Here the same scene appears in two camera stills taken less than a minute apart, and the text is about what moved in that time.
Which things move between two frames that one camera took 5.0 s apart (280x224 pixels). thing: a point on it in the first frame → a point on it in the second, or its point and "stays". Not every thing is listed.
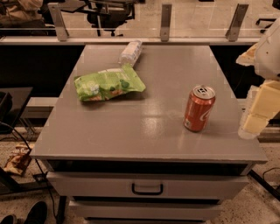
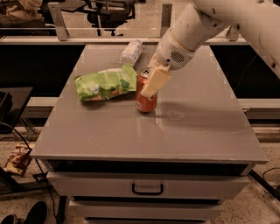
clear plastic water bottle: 130,53 stays
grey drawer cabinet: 131,158 stays
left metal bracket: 62,32 stays
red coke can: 199,108 → 144,103
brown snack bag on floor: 21,156 stays
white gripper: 269,59 → 171,54
